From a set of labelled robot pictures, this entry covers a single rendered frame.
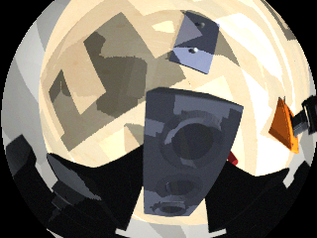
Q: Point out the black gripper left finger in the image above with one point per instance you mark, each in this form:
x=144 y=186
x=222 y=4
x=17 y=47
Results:
x=115 y=186

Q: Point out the dark red peg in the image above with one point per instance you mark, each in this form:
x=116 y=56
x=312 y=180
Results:
x=232 y=158

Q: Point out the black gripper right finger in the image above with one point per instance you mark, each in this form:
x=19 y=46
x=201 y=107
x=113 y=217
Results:
x=235 y=191

